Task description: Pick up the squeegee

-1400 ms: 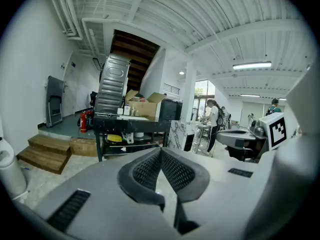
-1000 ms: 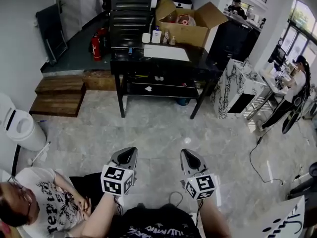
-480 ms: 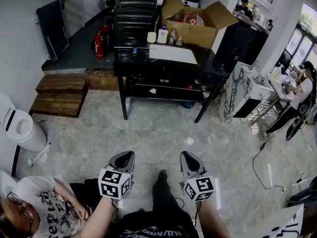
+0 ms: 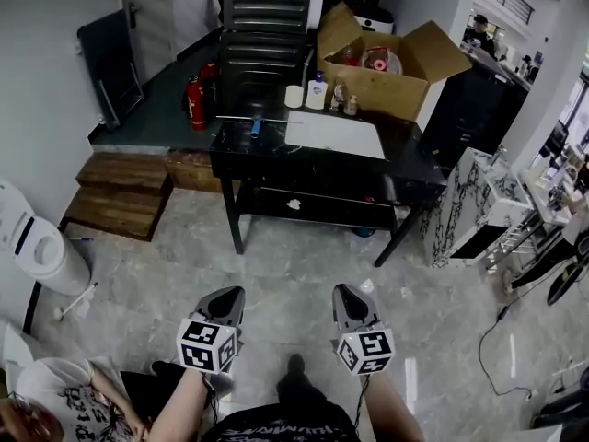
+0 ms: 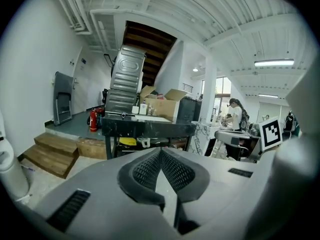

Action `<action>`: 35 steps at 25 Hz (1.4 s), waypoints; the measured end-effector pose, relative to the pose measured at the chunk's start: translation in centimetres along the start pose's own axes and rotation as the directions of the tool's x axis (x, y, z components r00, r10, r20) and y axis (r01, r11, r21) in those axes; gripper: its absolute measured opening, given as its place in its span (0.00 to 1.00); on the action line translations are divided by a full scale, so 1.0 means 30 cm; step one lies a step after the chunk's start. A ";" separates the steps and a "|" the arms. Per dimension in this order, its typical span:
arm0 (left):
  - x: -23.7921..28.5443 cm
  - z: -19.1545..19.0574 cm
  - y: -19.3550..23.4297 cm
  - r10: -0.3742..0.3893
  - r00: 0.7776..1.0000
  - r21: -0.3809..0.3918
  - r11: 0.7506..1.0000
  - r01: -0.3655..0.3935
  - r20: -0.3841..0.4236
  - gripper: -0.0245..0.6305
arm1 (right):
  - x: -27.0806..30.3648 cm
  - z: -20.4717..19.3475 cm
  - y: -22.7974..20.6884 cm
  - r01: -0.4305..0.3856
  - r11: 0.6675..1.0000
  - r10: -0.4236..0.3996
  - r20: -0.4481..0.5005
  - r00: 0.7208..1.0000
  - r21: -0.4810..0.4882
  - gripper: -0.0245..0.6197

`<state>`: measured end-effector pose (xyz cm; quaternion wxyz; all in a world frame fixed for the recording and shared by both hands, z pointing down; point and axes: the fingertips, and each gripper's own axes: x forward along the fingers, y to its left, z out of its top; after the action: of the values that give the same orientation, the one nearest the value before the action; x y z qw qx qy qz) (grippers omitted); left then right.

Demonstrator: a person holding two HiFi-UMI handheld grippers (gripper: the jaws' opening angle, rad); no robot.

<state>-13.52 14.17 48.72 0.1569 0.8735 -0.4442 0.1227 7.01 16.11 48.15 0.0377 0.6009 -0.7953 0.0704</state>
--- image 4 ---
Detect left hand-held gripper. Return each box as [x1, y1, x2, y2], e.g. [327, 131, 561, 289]
[177, 285, 247, 376]

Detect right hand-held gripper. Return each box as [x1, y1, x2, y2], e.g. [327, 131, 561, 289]
[330, 283, 397, 377]

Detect blue-handled metal squeegee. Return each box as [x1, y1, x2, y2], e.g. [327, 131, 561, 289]
[214, 113, 296, 139]

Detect person's left forearm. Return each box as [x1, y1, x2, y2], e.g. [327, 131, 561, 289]
[145, 366, 223, 442]

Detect person's right forearm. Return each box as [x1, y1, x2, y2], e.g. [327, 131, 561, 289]
[357, 371, 425, 442]

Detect person's black trouser leg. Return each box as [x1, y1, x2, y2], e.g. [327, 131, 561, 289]
[274, 353, 333, 407]

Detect person's black printed shirt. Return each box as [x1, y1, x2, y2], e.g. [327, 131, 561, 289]
[201, 401, 361, 442]

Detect black marble-top table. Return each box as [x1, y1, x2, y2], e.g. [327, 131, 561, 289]
[209, 101, 448, 269]

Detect wooden steps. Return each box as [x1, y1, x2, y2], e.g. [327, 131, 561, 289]
[58, 149, 223, 243]

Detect white marble-pattern cabinet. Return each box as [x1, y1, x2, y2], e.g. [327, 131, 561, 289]
[420, 146, 536, 267]

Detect white sink basin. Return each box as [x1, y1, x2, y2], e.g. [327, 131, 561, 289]
[283, 110, 387, 161]

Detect black chair base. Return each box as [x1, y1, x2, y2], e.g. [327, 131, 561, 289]
[509, 245, 589, 308]

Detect chrome faucet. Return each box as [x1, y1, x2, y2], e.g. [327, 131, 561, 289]
[328, 77, 350, 114]

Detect white cylindrical cup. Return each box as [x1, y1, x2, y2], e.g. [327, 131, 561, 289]
[283, 84, 306, 110]

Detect open cardboard box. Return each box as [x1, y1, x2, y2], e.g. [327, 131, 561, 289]
[316, 1, 474, 124]

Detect white soap bottle blue pump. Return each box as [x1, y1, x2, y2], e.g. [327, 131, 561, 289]
[304, 70, 329, 111]

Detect black tall cabinet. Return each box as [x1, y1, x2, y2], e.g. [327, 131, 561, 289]
[420, 52, 531, 180]

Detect red and white round item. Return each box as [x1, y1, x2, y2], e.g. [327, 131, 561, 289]
[362, 45, 405, 76]

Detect white rounded appliance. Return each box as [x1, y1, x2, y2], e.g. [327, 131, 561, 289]
[352, 6, 397, 36]

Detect white door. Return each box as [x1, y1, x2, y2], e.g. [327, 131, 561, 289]
[121, 0, 223, 87]

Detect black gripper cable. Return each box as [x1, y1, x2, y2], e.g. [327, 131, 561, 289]
[201, 371, 221, 426]
[352, 374, 372, 433]

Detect black floor cable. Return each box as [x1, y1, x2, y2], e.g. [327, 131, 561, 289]
[477, 286, 536, 401]

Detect white long-handled brush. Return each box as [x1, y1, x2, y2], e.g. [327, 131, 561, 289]
[52, 282, 100, 322]

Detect chrome wire rack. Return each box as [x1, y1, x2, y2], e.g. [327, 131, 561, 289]
[481, 216, 563, 276]

